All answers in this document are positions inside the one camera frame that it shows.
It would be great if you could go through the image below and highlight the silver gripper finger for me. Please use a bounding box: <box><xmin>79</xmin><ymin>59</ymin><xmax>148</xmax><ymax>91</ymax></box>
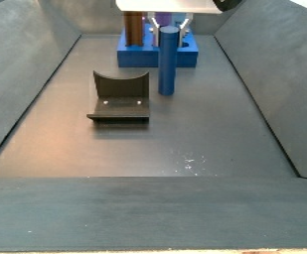
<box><xmin>147</xmin><ymin>12</ymin><xmax>159</xmax><ymax>47</ymax></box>
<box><xmin>178</xmin><ymin>13</ymin><xmax>193</xmax><ymax>47</ymax></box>

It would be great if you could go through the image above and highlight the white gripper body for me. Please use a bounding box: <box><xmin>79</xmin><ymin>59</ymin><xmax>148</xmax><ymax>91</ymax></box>
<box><xmin>115</xmin><ymin>0</ymin><xmax>222</xmax><ymax>14</ymax></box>

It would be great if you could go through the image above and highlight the dark blue round cylinder peg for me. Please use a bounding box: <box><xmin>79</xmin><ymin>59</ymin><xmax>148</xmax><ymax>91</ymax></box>
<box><xmin>158</xmin><ymin>26</ymin><xmax>179</xmax><ymax>95</ymax></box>

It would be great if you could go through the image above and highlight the blue peg board base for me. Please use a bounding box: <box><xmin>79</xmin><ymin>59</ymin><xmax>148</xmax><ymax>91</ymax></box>
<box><xmin>116</xmin><ymin>24</ymin><xmax>198</xmax><ymax>67</ymax></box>

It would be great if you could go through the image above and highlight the light blue rounded peg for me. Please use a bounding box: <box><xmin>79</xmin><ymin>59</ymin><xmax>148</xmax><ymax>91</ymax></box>
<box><xmin>171</xmin><ymin>13</ymin><xmax>187</xmax><ymax>27</ymax></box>

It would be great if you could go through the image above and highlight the black curved cradle stand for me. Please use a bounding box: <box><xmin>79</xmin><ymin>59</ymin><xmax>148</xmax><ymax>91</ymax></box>
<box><xmin>86</xmin><ymin>72</ymin><xmax>150</xmax><ymax>121</ymax></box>

